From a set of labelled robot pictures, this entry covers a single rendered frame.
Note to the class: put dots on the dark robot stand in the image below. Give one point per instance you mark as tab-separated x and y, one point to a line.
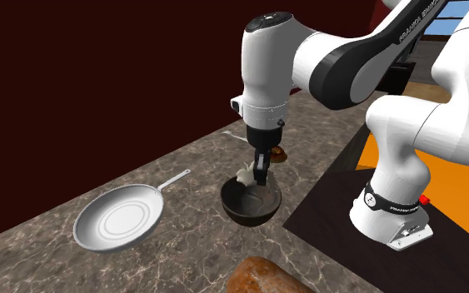
339	251

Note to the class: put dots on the window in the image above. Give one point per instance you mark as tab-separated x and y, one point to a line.
445	18

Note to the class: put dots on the brown pastry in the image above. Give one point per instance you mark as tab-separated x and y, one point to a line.
279	155

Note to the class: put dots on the white crumpled figure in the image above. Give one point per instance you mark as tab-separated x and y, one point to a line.
244	175

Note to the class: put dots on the white frying pan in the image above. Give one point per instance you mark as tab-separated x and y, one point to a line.
116	221

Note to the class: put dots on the silver spoon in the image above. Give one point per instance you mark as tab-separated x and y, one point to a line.
234	136

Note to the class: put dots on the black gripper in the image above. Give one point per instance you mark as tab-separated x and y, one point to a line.
263	138

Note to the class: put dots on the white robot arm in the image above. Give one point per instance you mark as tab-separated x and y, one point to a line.
396	121

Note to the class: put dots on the dark brown bowl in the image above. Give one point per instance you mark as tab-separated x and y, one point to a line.
247	211

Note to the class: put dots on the brown bread loaf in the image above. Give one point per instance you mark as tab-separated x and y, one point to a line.
264	278

